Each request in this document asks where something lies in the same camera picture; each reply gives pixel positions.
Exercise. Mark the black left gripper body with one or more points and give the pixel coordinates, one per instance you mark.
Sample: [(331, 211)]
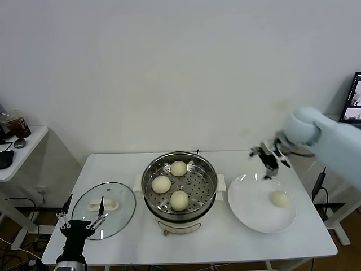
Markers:
[(74, 230)]

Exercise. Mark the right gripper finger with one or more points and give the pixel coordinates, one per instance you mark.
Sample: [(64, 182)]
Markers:
[(255, 152), (285, 161)]

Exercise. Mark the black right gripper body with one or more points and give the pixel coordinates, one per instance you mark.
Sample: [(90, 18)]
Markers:
[(270, 161)]

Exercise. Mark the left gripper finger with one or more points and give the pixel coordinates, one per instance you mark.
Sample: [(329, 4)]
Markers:
[(66, 209), (101, 207)]

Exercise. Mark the white steamed baozi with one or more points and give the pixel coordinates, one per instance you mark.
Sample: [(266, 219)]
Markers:
[(178, 168), (279, 199), (179, 201), (161, 184)]

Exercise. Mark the perforated steel steamer basket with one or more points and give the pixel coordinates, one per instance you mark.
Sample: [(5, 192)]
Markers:
[(197, 186)]

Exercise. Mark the white round plate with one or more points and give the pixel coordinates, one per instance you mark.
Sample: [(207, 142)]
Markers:
[(253, 203)]

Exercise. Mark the white power strip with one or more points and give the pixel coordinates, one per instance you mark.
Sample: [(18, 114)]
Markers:
[(31, 263)]

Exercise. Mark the black soft pouch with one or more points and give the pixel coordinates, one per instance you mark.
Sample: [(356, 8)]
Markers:
[(5, 159)]

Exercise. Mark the white electric cooker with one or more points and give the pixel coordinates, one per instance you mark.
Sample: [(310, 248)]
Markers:
[(180, 226)]

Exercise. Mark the open grey laptop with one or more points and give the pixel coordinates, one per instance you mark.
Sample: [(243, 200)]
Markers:
[(354, 98)]

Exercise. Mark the iced coffee cup with straw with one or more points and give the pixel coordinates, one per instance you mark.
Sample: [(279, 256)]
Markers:
[(19, 127)]

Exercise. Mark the white side table with sticker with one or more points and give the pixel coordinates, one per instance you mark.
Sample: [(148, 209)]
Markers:
[(342, 237)]

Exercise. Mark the white wall socket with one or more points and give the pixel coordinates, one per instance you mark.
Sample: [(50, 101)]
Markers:
[(41, 189)]

